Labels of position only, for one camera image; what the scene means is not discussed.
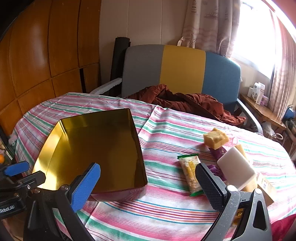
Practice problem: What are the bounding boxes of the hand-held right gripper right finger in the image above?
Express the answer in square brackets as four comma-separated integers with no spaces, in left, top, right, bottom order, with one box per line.
[195,163,273,241]

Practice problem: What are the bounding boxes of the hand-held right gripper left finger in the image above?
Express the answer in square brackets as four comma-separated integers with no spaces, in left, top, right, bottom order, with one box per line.
[23,162,102,241]

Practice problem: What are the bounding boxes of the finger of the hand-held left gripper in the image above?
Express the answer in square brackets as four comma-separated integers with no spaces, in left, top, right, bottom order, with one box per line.
[0,161,30,179]
[0,171,47,194]

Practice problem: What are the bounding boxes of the green white snack packet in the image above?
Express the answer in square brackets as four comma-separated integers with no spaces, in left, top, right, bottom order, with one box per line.
[177,153,204,197]

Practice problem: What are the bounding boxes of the white sponge block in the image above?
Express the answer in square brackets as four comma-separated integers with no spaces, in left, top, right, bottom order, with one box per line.
[217,146,257,191]

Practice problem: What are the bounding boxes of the gold metal tin box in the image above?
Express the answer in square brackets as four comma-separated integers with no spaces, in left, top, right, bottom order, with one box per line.
[32,108,148,202]

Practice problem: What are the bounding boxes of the yellow sponge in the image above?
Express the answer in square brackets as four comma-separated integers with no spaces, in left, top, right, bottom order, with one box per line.
[233,144,258,193]
[203,128,230,150]

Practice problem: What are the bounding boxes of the white labelled cardboard box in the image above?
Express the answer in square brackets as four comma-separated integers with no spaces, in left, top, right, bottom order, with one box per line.
[255,173,278,207]

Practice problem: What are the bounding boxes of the striped pink green tablecloth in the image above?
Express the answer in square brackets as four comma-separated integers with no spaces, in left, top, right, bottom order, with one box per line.
[11,92,296,241]

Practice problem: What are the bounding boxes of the rust brown padded jacket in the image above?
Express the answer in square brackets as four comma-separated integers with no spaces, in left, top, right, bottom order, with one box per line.
[126,84,247,127]

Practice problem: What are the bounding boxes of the wooden side desk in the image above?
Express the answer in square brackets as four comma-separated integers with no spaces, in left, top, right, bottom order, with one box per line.
[239,93,287,130]

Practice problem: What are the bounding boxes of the blue round appliance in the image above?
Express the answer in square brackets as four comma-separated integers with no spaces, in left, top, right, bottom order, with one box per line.
[283,105,293,121]

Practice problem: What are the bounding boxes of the tall white carton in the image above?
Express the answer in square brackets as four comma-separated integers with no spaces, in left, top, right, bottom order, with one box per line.
[253,82,265,103]

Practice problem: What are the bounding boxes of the wooden wardrobe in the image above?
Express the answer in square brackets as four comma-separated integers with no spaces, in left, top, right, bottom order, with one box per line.
[0,0,102,137]

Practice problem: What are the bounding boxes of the grey yellow blue chair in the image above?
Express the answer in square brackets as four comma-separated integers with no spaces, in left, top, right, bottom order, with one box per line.
[89,44,264,135]

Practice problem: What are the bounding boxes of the black rolled mat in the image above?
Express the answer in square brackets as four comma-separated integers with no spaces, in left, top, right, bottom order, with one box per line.
[110,37,131,84]

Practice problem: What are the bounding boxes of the pink patterned curtain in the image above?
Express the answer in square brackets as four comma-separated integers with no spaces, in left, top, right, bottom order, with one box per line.
[268,14,296,116]

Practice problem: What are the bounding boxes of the bright window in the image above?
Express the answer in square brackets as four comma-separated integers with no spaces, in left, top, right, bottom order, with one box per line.
[231,0,278,78]

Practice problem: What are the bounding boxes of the patterned beige curtain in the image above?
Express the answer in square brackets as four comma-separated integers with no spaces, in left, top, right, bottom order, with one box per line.
[180,0,241,58]

